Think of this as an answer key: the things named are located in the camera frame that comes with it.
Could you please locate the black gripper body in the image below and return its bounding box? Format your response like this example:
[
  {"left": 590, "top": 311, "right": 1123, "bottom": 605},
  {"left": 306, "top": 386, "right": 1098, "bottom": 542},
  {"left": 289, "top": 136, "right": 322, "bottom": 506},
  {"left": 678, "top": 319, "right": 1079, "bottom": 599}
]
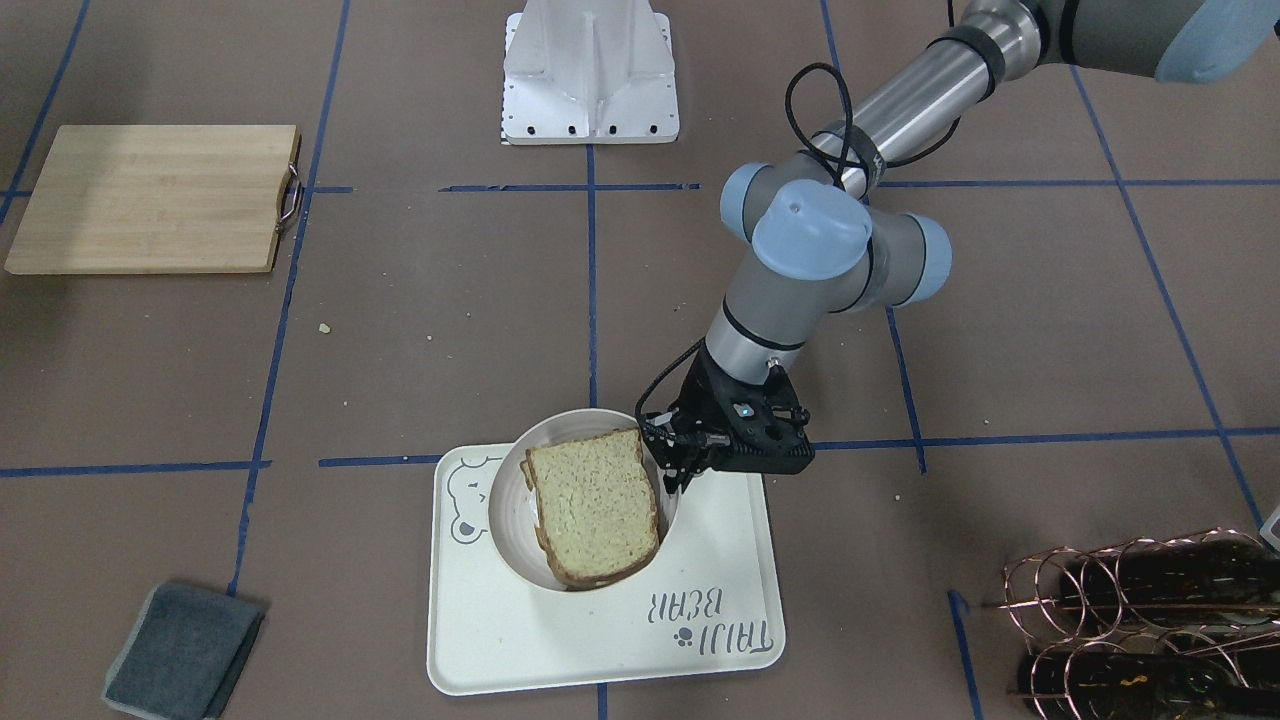
[{"left": 637, "top": 340, "right": 815, "bottom": 479}]

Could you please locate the bread slice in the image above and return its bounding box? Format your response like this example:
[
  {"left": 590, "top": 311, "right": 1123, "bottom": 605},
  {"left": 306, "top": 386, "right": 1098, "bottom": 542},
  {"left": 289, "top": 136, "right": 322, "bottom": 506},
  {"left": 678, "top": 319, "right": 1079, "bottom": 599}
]
[
  {"left": 525, "top": 428, "right": 663, "bottom": 589},
  {"left": 518, "top": 455, "right": 660, "bottom": 589}
]

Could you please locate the white round plate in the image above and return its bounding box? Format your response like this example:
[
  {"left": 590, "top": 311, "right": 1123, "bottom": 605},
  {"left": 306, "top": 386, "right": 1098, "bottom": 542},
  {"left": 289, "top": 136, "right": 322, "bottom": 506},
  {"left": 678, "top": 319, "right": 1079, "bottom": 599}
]
[{"left": 488, "top": 407, "right": 666, "bottom": 592}]

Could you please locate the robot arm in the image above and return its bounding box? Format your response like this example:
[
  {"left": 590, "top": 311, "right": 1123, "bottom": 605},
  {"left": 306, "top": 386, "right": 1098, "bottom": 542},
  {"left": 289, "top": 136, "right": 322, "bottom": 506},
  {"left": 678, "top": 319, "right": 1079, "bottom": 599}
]
[{"left": 634, "top": 1, "right": 1277, "bottom": 495}]

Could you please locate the cream bear serving tray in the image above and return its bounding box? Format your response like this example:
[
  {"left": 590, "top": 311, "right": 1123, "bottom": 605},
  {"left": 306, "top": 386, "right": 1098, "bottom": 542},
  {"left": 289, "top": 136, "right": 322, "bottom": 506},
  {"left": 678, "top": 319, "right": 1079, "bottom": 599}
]
[{"left": 426, "top": 445, "right": 786, "bottom": 696}]

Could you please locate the folded grey cloth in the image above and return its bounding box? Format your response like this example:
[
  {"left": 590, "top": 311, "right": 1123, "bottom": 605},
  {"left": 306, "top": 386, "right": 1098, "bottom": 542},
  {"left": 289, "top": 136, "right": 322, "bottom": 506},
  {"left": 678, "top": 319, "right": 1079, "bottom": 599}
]
[{"left": 101, "top": 582, "right": 266, "bottom": 719}]

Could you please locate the dark green wine bottle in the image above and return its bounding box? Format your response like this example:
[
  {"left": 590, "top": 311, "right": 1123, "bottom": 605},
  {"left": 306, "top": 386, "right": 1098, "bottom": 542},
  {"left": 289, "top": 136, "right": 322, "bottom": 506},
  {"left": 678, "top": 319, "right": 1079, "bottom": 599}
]
[{"left": 1059, "top": 536, "right": 1279, "bottom": 629}]

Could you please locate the wooden cutting board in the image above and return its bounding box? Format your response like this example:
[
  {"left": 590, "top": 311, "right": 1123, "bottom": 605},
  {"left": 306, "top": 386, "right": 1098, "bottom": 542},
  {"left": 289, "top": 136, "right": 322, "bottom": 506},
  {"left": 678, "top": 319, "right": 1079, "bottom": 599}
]
[{"left": 4, "top": 124, "right": 302, "bottom": 275}]

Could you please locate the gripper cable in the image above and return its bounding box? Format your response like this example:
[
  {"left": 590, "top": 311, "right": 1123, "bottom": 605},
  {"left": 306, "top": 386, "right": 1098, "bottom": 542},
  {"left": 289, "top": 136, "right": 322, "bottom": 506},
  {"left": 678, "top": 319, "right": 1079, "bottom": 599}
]
[{"left": 634, "top": 61, "right": 961, "bottom": 421}]

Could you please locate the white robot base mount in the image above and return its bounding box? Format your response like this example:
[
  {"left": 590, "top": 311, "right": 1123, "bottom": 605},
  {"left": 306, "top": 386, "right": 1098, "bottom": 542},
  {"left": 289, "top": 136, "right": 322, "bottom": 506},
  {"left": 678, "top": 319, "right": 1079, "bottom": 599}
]
[{"left": 500, "top": 1, "right": 681, "bottom": 146}]

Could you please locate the copper wire bottle rack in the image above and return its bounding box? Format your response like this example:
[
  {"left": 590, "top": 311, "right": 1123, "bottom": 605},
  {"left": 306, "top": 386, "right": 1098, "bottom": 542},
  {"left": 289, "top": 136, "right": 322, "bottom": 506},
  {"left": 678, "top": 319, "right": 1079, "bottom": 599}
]
[{"left": 995, "top": 528, "right": 1279, "bottom": 719}]

